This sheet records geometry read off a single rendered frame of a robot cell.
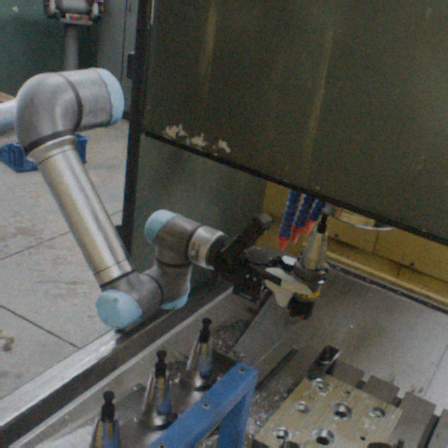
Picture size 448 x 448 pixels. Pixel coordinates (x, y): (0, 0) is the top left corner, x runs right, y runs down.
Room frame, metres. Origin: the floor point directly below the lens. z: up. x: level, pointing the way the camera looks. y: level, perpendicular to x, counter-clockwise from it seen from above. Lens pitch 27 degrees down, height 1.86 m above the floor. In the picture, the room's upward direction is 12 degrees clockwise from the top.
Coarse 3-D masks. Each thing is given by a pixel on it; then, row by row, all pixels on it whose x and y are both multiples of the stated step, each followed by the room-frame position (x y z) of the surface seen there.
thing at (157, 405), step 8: (152, 376) 0.67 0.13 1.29; (168, 376) 0.67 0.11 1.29; (152, 384) 0.66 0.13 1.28; (160, 384) 0.66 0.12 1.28; (168, 384) 0.67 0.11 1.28; (152, 392) 0.66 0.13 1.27; (160, 392) 0.66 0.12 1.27; (168, 392) 0.67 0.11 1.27; (144, 400) 0.67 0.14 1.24; (152, 400) 0.66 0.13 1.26; (160, 400) 0.66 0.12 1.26; (168, 400) 0.67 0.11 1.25; (144, 408) 0.66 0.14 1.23; (152, 408) 0.66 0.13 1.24; (160, 408) 0.66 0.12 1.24; (168, 408) 0.67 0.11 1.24; (152, 416) 0.65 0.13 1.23; (160, 416) 0.66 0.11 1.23; (168, 416) 0.66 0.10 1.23
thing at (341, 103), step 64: (192, 0) 0.69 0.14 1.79; (256, 0) 0.66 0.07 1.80; (320, 0) 0.63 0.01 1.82; (384, 0) 0.61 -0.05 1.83; (192, 64) 0.68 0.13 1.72; (256, 64) 0.65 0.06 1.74; (320, 64) 0.62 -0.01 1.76; (384, 64) 0.60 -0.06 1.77; (192, 128) 0.68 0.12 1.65; (256, 128) 0.65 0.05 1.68; (320, 128) 0.62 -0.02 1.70; (384, 128) 0.59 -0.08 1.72; (320, 192) 0.61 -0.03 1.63; (384, 192) 0.59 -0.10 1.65
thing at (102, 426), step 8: (96, 424) 0.57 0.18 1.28; (104, 424) 0.56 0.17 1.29; (112, 424) 0.57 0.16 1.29; (96, 432) 0.56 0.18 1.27; (104, 432) 0.56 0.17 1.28; (112, 432) 0.56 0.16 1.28; (96, 440) 0.56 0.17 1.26; (104, 440) 0.56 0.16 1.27; (112, 440) 0.56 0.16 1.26; (120, 440) 0.58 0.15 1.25
